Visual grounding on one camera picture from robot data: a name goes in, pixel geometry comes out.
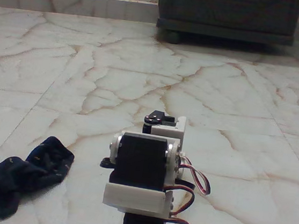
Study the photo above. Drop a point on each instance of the dark navy patterned sock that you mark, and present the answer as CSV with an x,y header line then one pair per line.
x,y
32,169

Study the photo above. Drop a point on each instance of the round dark cabinet foot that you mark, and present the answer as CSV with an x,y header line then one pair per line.
x,y
171,36

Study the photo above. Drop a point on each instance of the dark wooden cabinet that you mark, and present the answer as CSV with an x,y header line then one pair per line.
x,y
228,10

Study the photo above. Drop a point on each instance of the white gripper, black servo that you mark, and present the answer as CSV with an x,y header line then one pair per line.
x,y
167,130

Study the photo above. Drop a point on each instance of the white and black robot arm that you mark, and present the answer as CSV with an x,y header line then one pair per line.
x,y
141,159

